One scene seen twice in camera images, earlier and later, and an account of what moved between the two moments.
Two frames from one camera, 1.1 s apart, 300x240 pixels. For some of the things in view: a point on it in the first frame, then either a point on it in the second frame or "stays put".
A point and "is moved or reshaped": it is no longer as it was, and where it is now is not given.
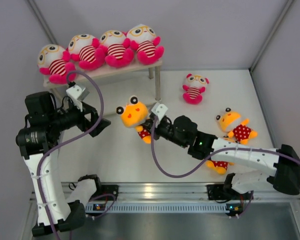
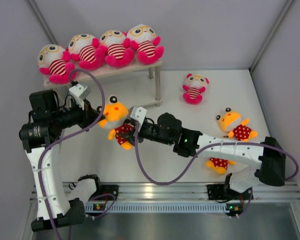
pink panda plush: x=53 y=60 stays put
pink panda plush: x=117 y=46 stays put
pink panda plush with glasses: x=143 y=38 stays put
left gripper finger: x=103 y=123 → x=95 y=116
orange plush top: x=133 y=114 is moved or reshaped
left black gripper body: x=72 y=117 stays put
